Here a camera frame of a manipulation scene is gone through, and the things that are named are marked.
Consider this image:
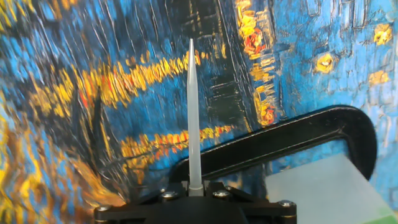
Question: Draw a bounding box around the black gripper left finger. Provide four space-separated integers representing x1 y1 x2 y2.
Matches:
94 182 188 223

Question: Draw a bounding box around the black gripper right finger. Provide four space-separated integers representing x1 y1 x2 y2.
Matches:
204 181 297 223

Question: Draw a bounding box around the clear box with green rack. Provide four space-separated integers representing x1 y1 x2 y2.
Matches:
264 153 398 224

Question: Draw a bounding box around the starry night painting cloth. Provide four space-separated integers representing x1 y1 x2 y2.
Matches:
0 0 398 224

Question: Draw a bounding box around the translucent large pipette tip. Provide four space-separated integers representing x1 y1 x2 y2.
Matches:
186 38 205 197

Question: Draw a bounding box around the black C-clamp with steel screw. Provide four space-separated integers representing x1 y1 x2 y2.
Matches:
169 105 378 188

